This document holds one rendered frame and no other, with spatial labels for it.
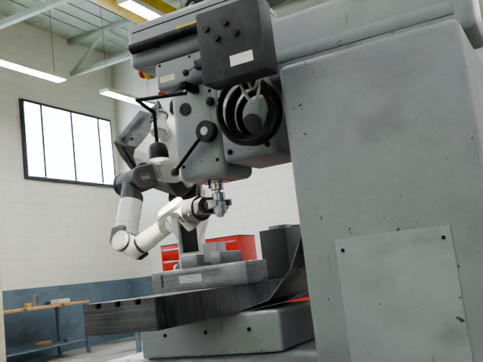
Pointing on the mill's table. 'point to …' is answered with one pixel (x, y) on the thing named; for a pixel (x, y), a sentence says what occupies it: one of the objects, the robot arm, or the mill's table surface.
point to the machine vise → (212, 274)
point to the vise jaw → (193, 261)
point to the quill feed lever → (205, 128)
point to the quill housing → (212, 159)
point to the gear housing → (177, 66)
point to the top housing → (155, 26)
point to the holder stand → (279, 248)
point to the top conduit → (163, 39)
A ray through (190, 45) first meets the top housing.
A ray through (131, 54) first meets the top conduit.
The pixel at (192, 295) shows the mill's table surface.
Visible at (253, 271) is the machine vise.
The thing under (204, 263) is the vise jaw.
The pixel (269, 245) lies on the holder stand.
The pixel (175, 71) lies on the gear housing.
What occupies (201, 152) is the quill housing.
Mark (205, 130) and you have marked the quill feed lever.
